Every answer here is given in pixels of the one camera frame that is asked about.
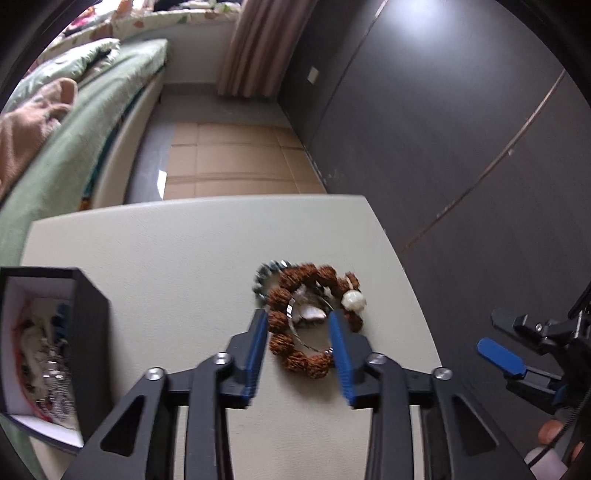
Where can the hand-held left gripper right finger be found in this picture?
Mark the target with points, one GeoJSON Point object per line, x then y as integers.
{"type": "Point", "coordinates": [341, 360]}

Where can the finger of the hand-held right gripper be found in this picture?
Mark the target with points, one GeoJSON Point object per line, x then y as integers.
{"type": "Point", "coordinates": [521, 326]}
{"type": "Point", "coordinates": [501, 356]}

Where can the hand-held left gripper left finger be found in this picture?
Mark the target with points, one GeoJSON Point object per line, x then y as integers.
{"type": "Point", "coordinates": [256, 355]}

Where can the silver bangle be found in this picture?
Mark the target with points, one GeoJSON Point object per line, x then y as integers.
{"type": "Point", "coordinates": [292, 318]}

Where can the pearly shell pendant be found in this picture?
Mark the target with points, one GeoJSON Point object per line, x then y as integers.
{"type": "Point", "coordinates": [311, 314]}

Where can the black jewelry box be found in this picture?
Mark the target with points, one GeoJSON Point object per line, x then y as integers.
{"type": "Point", "coordinates": [92, 346]}

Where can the white plastic bag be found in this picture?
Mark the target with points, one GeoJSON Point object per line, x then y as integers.
{"type": "Point", "coordinates": [37, 339]}

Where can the person's right hand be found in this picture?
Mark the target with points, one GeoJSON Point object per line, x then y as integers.
{"type": "Point", "coordinates": [549, 431]}

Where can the cardboard floor sheets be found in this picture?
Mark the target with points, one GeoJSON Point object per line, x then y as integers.
{"type": "Point", "coordinates": [231, 157]}

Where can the bed with green sheet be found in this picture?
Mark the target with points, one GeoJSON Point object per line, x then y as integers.
{"type": "Point", "coordinates": [92, 138]}

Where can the pink curtain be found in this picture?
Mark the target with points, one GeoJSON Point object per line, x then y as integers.
{"type": "Point", "coordinates": [258, 41]}

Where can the pink fleece blanket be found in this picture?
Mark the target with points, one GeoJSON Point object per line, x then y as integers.
{"type": "Point", "coordinates": [32, 120]}

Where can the printed window seat cushion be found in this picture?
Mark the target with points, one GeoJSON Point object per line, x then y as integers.
{"type": "Point", "coordinates": [161, 16]}

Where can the floral green quilt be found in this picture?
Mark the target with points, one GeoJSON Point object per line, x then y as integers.
{"type": "Point", "coordinates": [60, 55]}

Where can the wall socket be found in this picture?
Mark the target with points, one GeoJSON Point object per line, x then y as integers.
{"type": "Point", "coordinates": [313, 74]}

